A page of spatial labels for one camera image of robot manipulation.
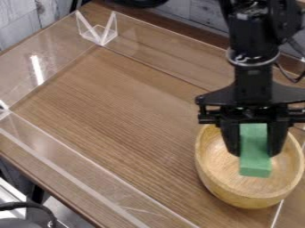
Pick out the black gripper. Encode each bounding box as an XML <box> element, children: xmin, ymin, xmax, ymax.
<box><xmin>195</xmin><ymin>64</ymin><xmax>305</xmax><ymax>157</ymax></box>

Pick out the green rectangular block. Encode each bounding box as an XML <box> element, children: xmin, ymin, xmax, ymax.
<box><xmin>239</xmin><ymin>124</ymin><xmax>271</xmax><ymax>178</ymax></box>

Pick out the brown wooden bowl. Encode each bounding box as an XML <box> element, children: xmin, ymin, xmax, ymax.
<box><xmin>194</xmin><ymin>125</ymin><xmax>305</xmax><ymax>209</ymax></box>

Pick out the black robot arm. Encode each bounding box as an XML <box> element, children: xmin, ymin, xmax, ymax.
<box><xmin>195</xmin><ymin>0</ymin><xmax>305</xmax><ymax>157</ymax></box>

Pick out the clear acrylic tray wall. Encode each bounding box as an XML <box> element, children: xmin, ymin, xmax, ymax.
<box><xmin>0</xmin><ymin>5</ymin><xmax>305</xmax><ymax>228</ymax></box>

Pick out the clear acrylic corner bracket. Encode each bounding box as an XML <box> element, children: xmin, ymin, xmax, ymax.
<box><xmin>75</xmin><ymin>11</ymin><xmax>118</xmax><ymax>46</ymax></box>

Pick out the black cable bottom left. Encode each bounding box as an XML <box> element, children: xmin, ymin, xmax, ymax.
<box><xmin>0</xmin><ymin>201</ymin><xmax>57</xmax><ymax>228</ymax></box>

